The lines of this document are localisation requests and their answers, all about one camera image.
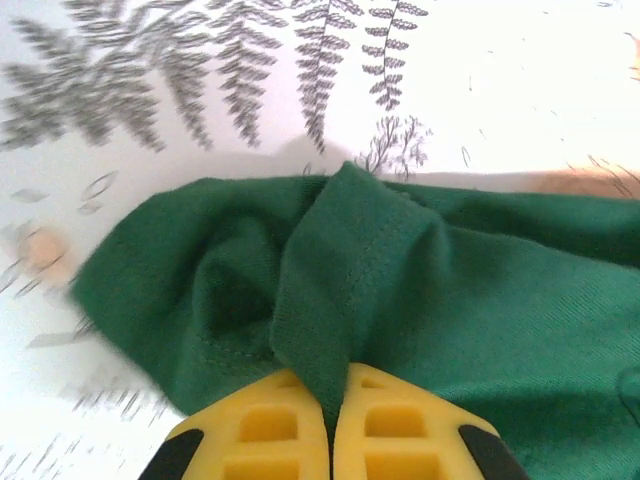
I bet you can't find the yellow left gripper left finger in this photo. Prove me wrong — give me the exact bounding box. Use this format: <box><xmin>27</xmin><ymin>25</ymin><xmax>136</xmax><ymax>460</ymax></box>
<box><xmin>141</xmin><ymin>368</ymin><xmax>332</xmax><ymax>480</ymax></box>

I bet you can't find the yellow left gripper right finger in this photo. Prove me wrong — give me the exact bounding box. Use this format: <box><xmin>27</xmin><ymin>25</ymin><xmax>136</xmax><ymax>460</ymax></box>
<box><xmin>331</xmin><ymin>362</ymin><xmax>532</xmax><ymax>480</ymax></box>

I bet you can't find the dark green t-shirt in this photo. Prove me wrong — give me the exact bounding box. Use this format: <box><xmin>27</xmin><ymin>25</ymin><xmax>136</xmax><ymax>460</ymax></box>
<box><xmin>68</xmin><ymin>160</ymin><xmax>640</xmax><ymax>480</ymax></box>

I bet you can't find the floral patterned tablecloth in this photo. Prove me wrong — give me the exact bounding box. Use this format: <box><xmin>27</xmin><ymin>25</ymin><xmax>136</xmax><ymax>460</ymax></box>
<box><xmin>0</xmin><ymin>0</ymin><xmax>640</xmax><ymax>480</ymax></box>

